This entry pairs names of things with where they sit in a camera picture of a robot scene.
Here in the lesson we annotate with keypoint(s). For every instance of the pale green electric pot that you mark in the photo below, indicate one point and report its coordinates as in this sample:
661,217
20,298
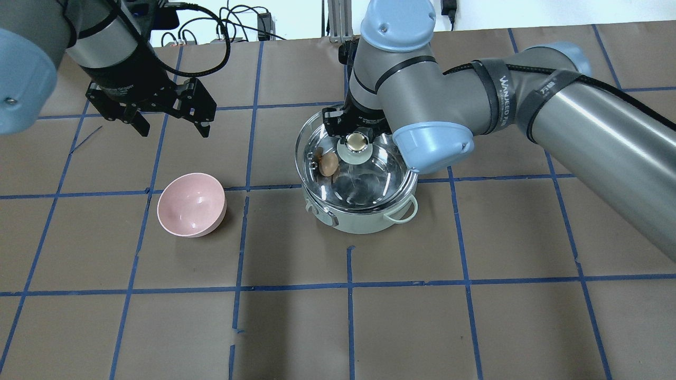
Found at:
362,223

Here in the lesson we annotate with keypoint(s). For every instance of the beige egg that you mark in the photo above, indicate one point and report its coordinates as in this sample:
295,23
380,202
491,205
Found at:
329,164

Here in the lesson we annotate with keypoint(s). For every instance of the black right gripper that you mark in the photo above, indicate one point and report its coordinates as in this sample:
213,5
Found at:
353,117

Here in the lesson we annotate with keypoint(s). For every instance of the pink bowl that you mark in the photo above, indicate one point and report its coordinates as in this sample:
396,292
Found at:
192,205

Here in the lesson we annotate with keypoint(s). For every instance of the black plug on wall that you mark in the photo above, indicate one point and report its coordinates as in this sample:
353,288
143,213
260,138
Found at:
449,8

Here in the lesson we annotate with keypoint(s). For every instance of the glass pot lid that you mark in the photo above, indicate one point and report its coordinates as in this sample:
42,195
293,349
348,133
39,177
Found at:
368,180

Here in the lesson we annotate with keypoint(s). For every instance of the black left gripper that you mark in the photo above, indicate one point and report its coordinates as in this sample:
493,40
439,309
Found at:
128,75

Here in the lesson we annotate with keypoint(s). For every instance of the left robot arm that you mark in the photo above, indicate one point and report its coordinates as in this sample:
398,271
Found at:
103,38

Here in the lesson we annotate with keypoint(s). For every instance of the aluminium frame post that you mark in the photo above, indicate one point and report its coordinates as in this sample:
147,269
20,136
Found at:
339,16

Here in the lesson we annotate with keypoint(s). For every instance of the black power adapter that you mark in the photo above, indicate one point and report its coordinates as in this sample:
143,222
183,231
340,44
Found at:
265,26

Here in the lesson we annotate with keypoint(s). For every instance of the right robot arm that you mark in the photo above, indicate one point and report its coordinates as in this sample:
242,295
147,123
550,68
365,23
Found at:
617,146

